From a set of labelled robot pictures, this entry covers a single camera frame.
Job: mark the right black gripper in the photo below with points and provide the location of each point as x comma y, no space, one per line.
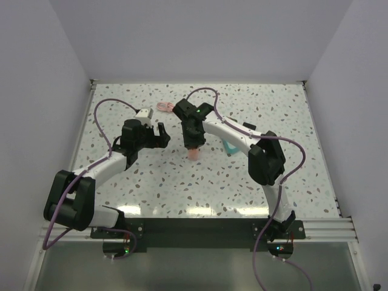
190,142

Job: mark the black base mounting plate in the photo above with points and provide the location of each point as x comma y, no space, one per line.
141,234

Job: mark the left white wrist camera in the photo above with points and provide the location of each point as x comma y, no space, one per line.
144,115

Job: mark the black cube adapter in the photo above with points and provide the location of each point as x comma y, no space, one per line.
249,126

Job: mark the orange plug adapter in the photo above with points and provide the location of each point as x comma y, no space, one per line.
193,154

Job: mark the teal triangular socket base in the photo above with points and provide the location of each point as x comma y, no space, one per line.
229,148

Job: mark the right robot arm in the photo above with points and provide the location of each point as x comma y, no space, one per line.
265,156

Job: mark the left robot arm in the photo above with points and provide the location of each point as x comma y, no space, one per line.
71,201

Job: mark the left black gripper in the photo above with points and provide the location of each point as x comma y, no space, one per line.
156,141

